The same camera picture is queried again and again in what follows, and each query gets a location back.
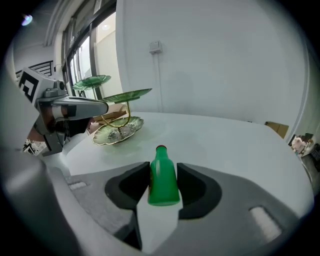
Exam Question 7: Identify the green small packet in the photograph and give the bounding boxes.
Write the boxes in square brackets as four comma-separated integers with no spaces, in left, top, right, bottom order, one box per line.
[147,144,181,207]

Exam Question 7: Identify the white wall cable conduit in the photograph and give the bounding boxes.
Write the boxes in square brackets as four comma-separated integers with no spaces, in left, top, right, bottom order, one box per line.
[152,52,165,113]

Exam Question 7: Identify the green three-tier glass dish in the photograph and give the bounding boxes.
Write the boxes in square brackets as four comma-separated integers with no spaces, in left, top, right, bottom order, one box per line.
[72,74,153,146]

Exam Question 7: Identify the leaning cardboard sheet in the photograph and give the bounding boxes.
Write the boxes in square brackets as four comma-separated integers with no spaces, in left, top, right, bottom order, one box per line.
[264,121,290,140]

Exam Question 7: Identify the white wall switch box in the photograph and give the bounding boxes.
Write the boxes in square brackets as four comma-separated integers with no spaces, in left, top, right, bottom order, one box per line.
[149,40,163,54]

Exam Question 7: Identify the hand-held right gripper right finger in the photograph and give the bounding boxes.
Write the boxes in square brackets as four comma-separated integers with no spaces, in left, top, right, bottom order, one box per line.
[176,162,305,256]

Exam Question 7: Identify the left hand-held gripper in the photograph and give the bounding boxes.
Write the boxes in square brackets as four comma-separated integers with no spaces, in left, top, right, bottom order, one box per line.
[17,67,110,157]

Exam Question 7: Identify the flat cardboard box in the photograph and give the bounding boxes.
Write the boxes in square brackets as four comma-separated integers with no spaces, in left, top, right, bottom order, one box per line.
[89,103,131,126]

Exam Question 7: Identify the plush toys on counter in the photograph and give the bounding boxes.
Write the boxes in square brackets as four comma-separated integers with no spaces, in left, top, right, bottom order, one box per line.
[291,133,315,156]

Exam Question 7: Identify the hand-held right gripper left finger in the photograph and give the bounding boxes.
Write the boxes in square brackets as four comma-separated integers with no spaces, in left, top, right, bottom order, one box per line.
[67,161,151,251]

